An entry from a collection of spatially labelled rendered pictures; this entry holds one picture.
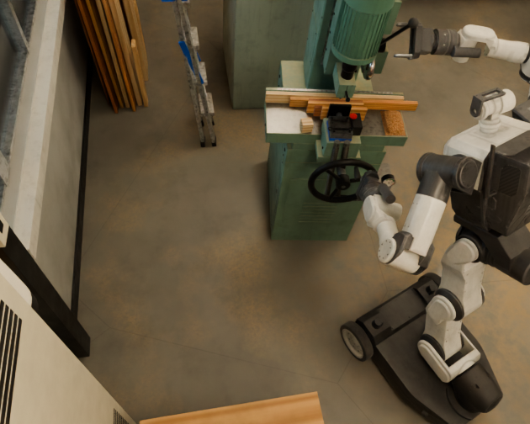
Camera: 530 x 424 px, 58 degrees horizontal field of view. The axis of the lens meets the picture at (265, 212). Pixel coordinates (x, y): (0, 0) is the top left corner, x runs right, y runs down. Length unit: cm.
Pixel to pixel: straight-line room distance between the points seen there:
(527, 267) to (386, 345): 93
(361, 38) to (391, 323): 134
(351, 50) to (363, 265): 133
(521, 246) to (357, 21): 93
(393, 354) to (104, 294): 148
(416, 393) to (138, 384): 129
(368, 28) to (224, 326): 156
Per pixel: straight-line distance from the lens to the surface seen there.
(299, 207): 245
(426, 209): 143
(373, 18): 178
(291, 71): 243
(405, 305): 251
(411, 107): 223
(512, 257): 173
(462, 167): 141
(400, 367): 242
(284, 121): 205
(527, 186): 150
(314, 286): 264
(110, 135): 325
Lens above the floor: 237
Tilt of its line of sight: 57 degrees down
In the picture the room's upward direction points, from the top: 8 degrees clockwise
